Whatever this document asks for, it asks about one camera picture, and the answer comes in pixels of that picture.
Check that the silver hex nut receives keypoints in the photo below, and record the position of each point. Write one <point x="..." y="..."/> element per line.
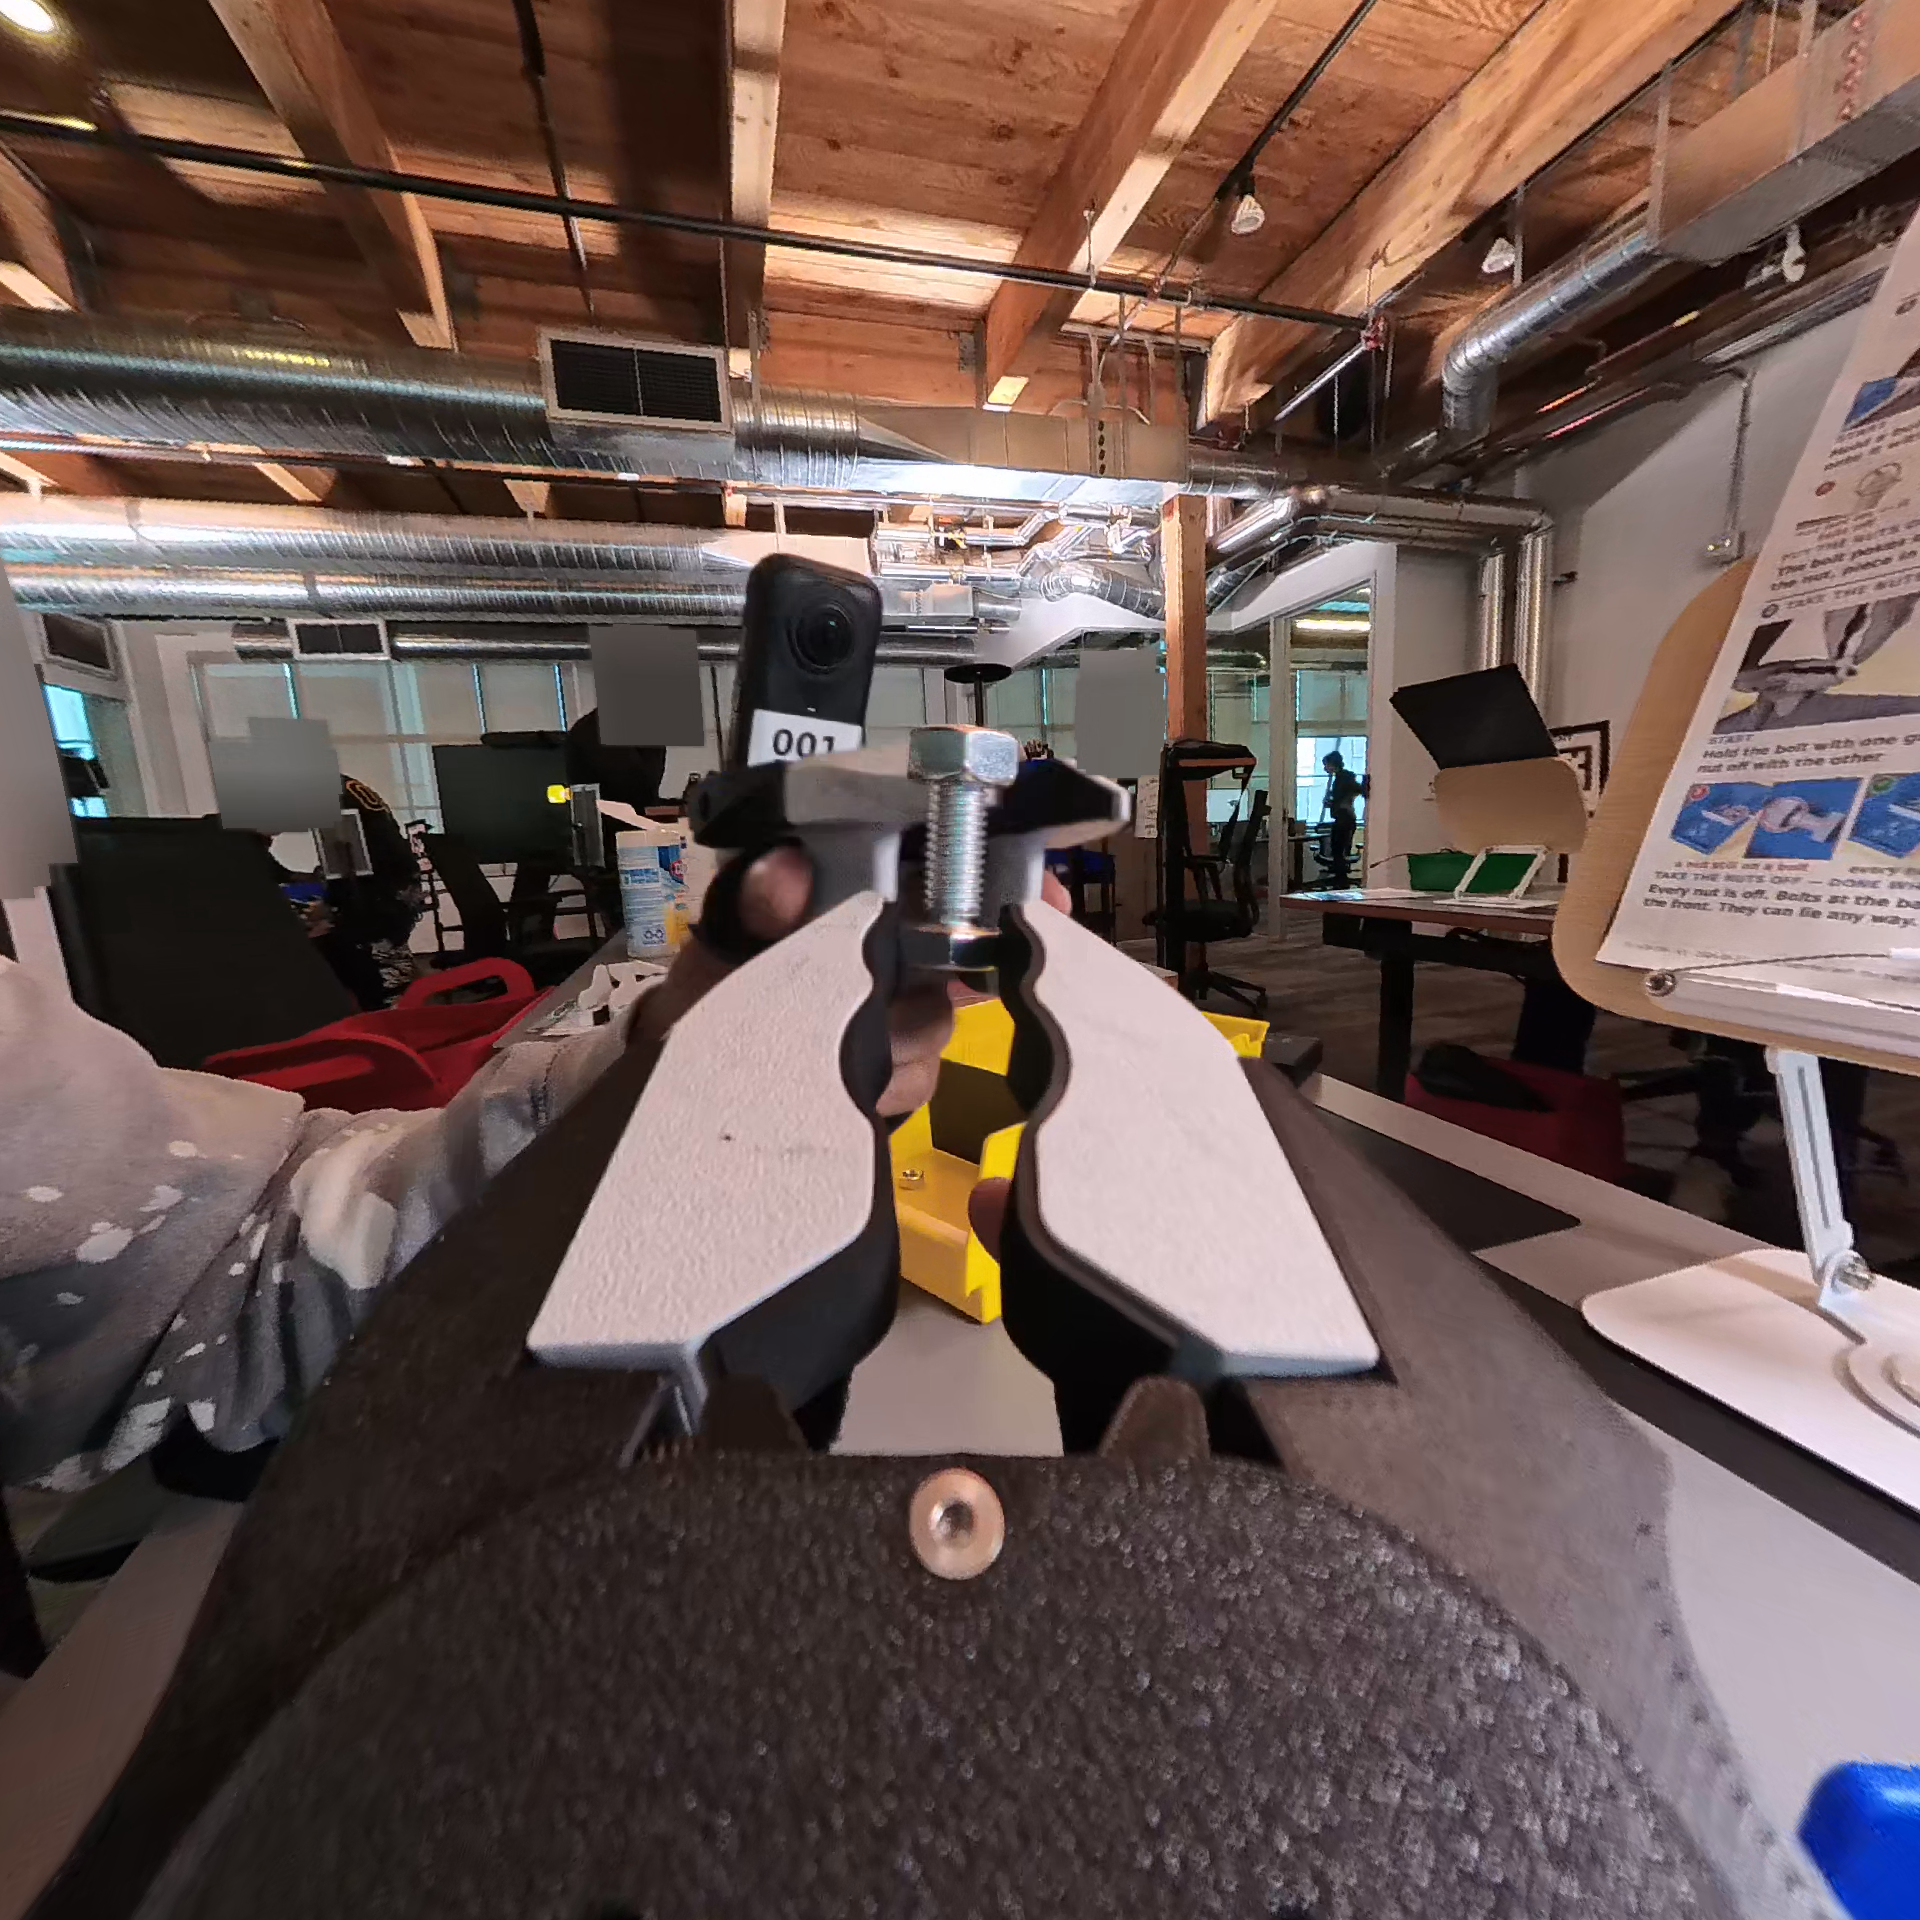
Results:
<point x="950" y="949"/>

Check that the person's right hand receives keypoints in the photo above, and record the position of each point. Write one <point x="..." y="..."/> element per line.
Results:
<point x="989" y="1220"/>

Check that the red basket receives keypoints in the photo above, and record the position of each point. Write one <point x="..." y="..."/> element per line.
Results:
<point x="390" y="1037"/>

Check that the blue plastic bin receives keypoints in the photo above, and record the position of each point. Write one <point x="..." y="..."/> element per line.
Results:
<point x="1869" y="1846"/>

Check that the wipes canister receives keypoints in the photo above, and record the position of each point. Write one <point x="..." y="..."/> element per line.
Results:
<point x="649" y="892"/>

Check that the person's left hand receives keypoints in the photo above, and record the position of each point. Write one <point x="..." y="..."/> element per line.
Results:
<point x="773" y="892"/>

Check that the instruction sheet on stand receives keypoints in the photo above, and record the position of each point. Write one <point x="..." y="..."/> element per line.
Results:
<point x="1634" y="840"/>

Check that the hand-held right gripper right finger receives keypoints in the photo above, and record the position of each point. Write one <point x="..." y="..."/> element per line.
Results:
<point x="1172" y="1186"/>

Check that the crumpled white tissue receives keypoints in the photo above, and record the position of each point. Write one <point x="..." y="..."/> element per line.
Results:
<point x="599" y="997"/>

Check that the green bin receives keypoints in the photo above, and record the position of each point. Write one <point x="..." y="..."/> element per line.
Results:
<point x="1440" y="869"/>

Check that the wooden post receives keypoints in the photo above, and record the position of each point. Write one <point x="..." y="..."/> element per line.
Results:
<point x="1185" y="675"/>

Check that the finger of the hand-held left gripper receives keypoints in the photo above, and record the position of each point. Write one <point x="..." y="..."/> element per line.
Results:
<point x="855" y="787"/>
<point x="1065" y="810"/>

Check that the black office chair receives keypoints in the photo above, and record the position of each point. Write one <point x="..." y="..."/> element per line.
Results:
<point x="1208" y="869"/>

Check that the black monitor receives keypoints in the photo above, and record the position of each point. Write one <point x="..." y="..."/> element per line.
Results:
<point x="495" y="803"/>

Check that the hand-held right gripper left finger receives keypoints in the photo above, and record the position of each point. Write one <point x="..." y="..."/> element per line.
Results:
<point x="735" y="1156"/>

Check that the document stand with black flap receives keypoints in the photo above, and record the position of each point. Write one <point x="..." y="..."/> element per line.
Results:
<point x="1484" y="735"/>

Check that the silver hex bolt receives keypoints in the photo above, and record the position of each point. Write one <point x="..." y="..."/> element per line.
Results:
<point x="956" y="856"/>

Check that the yellow plastic bin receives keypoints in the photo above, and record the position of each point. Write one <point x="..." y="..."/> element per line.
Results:
<point x="937" y="1202"/>

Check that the track spotlight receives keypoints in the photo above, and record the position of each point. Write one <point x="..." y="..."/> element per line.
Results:
<point x="1501" y="255"/>
<point x="1246" y="212"/>

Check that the printed instruction sheet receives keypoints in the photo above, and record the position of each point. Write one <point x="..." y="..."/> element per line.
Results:
<point x="1799" y="704"/>

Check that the wooden desk with black legs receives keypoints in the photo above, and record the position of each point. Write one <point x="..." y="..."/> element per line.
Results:
<point x="1394" y="915"/>

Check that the silver air duct with vent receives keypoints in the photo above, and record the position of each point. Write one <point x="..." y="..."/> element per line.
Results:
<point x="300" y="398"/>

